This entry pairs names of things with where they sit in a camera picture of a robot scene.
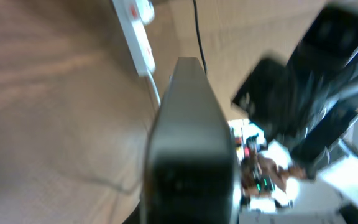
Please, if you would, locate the black USB charging cable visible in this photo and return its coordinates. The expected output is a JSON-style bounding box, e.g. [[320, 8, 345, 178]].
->
[[192, 0, 208, 75]]

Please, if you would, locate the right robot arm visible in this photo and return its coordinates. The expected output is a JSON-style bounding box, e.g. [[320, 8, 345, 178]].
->
[[232, 2, 358, 179]]

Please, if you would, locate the white charger plug adapter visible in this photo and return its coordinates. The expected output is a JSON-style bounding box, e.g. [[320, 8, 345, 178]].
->
[[134, 0, 155, 25]]

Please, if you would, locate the cardboard panel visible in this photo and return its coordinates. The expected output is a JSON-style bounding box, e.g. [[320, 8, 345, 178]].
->
[[146, 0, 324, 119]]

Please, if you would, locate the white power strip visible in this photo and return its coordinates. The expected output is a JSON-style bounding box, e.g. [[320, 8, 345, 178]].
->
[[111, 0, 155, 77]]

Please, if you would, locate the person in background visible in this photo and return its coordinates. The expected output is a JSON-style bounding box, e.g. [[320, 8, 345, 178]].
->
[[241, 136, 307, 197]]

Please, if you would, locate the white power strip cord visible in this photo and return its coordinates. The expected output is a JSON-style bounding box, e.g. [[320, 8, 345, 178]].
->
[[146, 70, 162, 108]]

